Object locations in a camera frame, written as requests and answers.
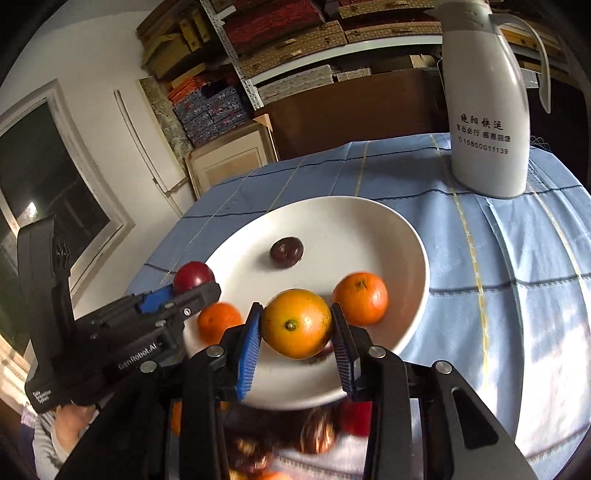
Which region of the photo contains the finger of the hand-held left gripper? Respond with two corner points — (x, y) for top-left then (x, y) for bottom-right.
(95, 285), (175, 324)
(139, 282), (222, 324)

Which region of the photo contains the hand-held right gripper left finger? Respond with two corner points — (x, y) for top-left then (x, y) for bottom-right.
(55, 302), (266, 480)

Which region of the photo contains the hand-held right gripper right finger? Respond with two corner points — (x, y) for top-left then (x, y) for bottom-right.
(329, 302), (539, 480)

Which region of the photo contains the large orange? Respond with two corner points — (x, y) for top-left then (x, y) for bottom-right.
(262, 288), (333, 360)

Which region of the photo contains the white oval plate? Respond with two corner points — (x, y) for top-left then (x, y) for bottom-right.
(182, 196), (431, 411)

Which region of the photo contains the person's left forearm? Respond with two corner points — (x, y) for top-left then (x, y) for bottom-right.
(21, 406), (65, 476)

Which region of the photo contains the person's left hand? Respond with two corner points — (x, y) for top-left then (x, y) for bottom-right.
(52, 402), (100, 455)

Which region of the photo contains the white framed window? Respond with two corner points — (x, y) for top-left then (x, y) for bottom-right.
(0, 79), (136, 352)

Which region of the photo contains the white leaning strip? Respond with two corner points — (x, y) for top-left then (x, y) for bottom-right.
(115, 89), (188, 192)

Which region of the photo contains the blue checked tablecloth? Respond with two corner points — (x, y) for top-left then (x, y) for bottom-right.
(124, 133), (591, 480)

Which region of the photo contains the marble slab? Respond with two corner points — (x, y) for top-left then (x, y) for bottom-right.
(139, 76), (192, 162)

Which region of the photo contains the stack of blue patterned boxes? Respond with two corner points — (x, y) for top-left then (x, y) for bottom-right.
(172, 85), (252, 148)

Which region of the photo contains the stack of orange boxes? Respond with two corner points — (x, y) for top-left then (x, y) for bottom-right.
(167, 76), (206, 104)

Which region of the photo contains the stack of white boxes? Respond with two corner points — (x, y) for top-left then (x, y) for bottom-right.
(256, 65), (335, 104)

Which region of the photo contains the brown board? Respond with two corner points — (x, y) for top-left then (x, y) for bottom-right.
(253, 68), (451, 161)

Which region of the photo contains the metal shelf rack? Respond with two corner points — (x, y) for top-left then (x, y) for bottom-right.
(198, 0), (591, 116)

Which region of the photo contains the pile of yellow cardboard boxes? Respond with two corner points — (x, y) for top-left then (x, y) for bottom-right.
(139, 0), (208, 79)

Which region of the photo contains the woven straw box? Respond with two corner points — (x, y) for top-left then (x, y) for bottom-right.
(238, 21), (348, 79)

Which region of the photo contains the red patterned box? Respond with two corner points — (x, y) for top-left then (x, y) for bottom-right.
(222, 0), (326, 42)

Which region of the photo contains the white thermos jug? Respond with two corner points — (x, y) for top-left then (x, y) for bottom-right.
(434, 0), (552, 199)

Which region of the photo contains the pale wooden picture frame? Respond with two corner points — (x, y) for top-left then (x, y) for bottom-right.
(185, 122), (280, 199)

